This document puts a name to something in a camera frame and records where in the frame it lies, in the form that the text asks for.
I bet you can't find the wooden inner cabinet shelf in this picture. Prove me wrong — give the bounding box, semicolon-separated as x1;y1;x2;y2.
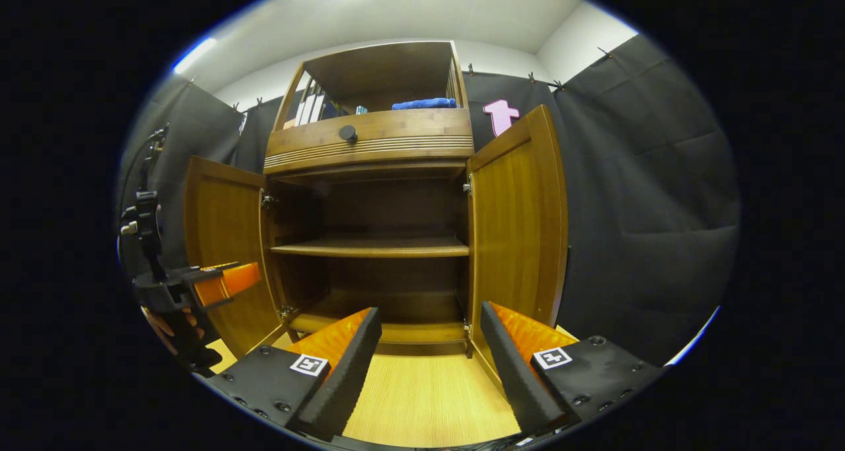
269;236;470;259

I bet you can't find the black backdrop cloth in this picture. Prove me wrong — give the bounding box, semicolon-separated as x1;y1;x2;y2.
118;34;741;366

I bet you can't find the wooden cabinet drawer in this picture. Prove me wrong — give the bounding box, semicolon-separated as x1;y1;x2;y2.
264;108;475;174

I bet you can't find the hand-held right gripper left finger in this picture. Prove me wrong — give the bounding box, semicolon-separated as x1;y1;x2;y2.
208;307;384;438

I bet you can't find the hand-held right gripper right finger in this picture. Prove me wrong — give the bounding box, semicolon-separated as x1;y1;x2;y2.
480;301;664;436

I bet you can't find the wooden cabinet door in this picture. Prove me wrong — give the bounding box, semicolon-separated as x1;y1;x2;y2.
466;104;570;399
183;156;291;359

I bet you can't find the blue towel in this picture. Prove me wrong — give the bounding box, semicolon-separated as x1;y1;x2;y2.
392;98;457;111

